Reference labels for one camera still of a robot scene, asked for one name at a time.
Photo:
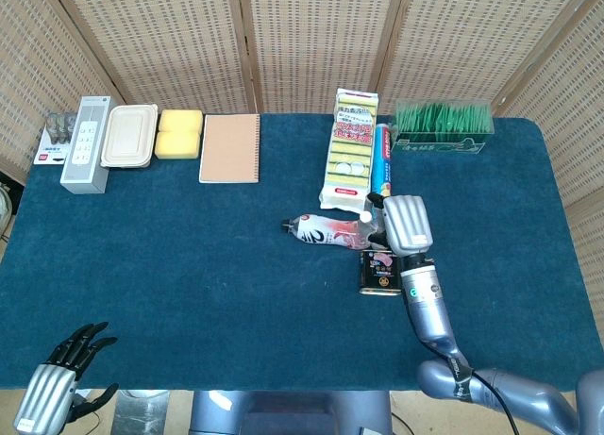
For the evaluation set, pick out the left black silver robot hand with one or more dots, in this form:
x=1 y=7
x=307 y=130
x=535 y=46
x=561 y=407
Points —
x=47 y=397

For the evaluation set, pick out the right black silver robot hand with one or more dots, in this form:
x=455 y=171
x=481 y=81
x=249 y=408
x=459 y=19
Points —
x=408 y=222

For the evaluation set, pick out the clear bottle white cap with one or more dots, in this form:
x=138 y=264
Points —
x=365 y=216

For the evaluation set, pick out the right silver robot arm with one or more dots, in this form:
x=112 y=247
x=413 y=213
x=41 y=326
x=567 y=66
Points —
x=429 y=307

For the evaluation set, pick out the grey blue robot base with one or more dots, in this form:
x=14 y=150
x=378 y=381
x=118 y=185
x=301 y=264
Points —
x=292 y=413

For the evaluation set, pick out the black gold luncheon meat can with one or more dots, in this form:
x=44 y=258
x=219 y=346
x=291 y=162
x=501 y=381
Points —
x=380 y=277

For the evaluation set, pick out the blue cling film roll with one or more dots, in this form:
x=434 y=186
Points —
x=383 y=161

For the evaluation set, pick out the yellow green sponge multipack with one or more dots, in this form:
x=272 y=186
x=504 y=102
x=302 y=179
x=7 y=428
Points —
x=349 y=161

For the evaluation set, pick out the plastic drink bottle red label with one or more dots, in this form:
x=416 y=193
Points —
x=321 y=234

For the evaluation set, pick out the clear box green tea bags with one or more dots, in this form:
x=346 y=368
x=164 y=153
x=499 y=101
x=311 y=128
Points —
x=443 y=123

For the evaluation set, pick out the blue carpet table cover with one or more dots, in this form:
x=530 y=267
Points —
x=189 y=274

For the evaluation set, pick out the brown spiral notebook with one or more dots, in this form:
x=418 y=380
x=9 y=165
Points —
x=230 y=149

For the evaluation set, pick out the woven bamboo folding screen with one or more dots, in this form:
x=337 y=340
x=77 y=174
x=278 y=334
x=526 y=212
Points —
x=307 y=43

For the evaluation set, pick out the yellow sponge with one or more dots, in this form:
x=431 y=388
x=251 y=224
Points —
x=177 y=145
x=181 y=121

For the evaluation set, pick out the battery blister pack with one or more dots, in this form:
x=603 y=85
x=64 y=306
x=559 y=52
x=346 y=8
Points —
x=49 y=145

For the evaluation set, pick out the white grey power strip box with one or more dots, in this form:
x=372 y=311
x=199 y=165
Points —
x=85 y=147

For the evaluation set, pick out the beige takeaway food container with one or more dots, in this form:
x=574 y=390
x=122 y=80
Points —
x=127 y=135

